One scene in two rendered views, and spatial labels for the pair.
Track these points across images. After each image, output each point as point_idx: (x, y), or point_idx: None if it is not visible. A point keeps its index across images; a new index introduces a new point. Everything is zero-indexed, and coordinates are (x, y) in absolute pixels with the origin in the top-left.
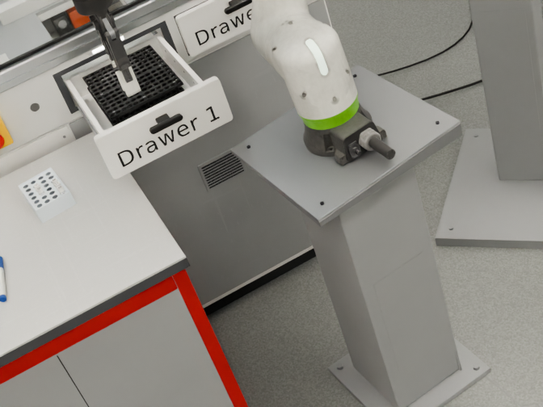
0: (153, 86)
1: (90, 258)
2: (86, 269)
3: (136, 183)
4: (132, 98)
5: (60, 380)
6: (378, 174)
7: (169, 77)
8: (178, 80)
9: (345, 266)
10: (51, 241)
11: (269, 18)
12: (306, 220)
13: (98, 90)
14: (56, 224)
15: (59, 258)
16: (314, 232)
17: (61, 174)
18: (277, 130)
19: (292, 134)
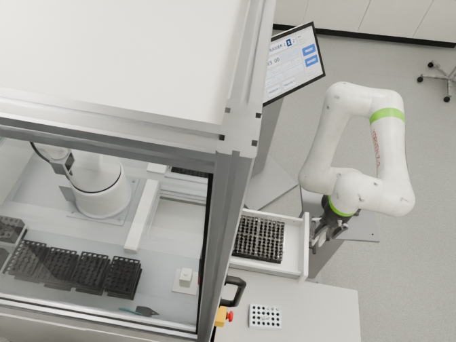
0: (275, 233)
1: (327, 324)
2: (333, 330)
3: (289, 278)
4: (275, 244)
5: None
6: (373, 212)
7: (273, 223)
8: (281, 222)
9: (331, 247)
10: (298, 333)
11: (326, 176)
12: (309, 241)
13: (250, 251)
14: (287, 325)
15: (315, 336)
16: None
17: (246, 302)
18: (311, 216)
19: (319, 214)
